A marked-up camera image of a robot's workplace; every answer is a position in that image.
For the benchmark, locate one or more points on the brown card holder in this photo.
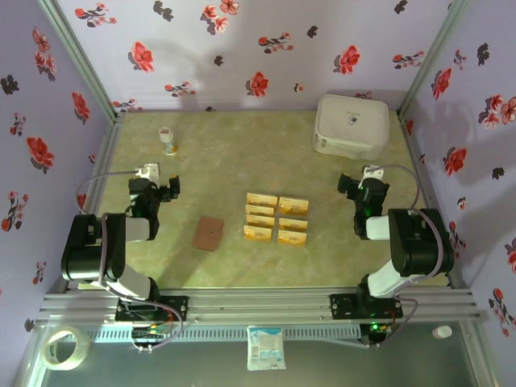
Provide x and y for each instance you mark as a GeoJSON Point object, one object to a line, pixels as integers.
{"type": "Point", "coordinates": [207, 234]}

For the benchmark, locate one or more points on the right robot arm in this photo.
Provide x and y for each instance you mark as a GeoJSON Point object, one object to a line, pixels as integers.
{"type": "Point", "coordinates": [419, 242]}

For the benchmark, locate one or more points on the white pill bottle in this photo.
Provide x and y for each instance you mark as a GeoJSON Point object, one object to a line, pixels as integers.
{"type": "Point", "coordinates": [168, 141]}

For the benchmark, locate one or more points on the white zippered pouch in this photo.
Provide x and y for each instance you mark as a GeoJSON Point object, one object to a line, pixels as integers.
{"type": "Point", "coordinates": [350, 125]}

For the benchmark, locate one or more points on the clear tape roll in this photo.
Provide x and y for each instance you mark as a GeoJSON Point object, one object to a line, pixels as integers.
{"type": "Point", "coordinates": [82, 350]}

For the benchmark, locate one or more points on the white blue wipes packet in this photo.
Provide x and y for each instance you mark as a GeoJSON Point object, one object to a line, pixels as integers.
{"type": "Point", "coordinates": [266, 346]}

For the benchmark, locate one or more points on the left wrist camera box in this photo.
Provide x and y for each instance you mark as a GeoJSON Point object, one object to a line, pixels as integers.
{"type": "Point", "coordinates": [147, 171]}

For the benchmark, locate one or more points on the aluminium side rail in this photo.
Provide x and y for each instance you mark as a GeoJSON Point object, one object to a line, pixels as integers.
{"type": "Point", "coordinates": [105, 153]}
{"type": "Point", "coordinates": [416, 161]}

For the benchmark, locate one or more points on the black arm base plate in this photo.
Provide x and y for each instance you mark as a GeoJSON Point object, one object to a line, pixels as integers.
{"type": "Point", "coordinates": [340, 306]}
{"type": "Point", "coordinates": [179, 308]}

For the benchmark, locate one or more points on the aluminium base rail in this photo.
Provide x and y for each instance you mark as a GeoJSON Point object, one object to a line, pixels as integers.
{"type": "Point", "coordinates": [258, 308]}

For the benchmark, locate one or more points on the aluminium corner post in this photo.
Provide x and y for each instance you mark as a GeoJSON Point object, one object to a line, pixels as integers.
{"type": "Point", "coordinates": [82, 60]}
{"type": "Point", "coordinates": [433, 56]}

